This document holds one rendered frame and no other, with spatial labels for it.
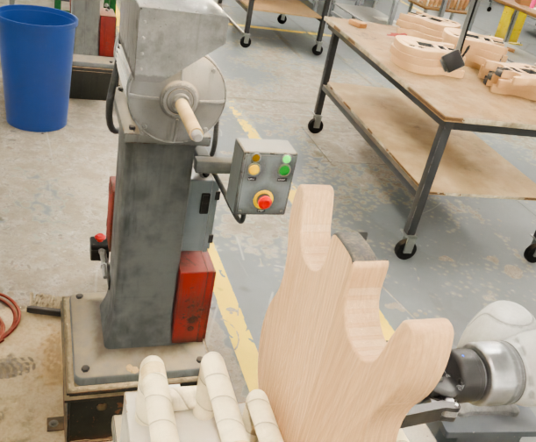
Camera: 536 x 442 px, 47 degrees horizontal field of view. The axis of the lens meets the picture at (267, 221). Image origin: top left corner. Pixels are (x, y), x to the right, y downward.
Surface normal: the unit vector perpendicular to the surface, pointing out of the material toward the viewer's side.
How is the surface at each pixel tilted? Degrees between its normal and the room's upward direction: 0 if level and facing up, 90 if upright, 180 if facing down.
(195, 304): 90
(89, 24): 90
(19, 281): 0
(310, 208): 70
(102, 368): 8
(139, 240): 90
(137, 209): 90
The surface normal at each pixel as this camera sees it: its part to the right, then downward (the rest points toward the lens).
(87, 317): -0.22, -0.78
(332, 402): -0.95, 0.00
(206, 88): 0.42, 0.47
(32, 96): 0.18, 0.57
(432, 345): 0.31, 0.29
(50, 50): 0.58, 0.54
